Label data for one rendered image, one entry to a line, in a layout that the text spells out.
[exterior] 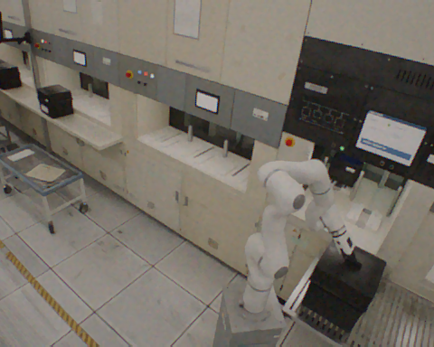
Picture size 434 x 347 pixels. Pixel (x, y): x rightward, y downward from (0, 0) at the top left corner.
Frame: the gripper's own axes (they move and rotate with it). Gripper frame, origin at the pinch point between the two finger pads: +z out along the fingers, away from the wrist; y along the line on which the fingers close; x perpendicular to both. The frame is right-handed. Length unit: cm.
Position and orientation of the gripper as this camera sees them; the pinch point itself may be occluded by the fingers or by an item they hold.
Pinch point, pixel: (353, 259)
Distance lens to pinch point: 167.7
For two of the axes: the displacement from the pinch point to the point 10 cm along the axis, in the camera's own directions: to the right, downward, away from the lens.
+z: 4.8, 8.7, 0.4
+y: 6.0, -3.7, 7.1
